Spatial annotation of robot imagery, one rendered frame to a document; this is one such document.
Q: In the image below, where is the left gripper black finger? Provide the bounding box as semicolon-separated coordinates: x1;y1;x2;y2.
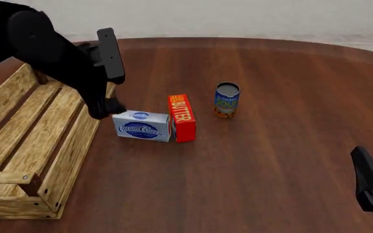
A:
107;95;128;115
87;96;111;120

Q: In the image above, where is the blue soup tin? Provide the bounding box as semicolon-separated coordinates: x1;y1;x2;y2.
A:
214;82;241;119

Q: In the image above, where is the wooden slat tray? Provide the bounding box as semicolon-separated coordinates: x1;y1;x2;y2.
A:
0;63;116;219

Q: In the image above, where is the red butter box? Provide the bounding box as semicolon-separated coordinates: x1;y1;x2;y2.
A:
168;93;197;144

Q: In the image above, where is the dark grey plate on stalk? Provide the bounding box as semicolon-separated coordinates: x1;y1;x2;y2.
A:
89;27;126;85

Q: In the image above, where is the white blue cream cheese box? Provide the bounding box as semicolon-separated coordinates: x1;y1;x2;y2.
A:
111;110;172;144

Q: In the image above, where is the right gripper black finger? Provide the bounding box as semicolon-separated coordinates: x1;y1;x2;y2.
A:
350;146;373;193

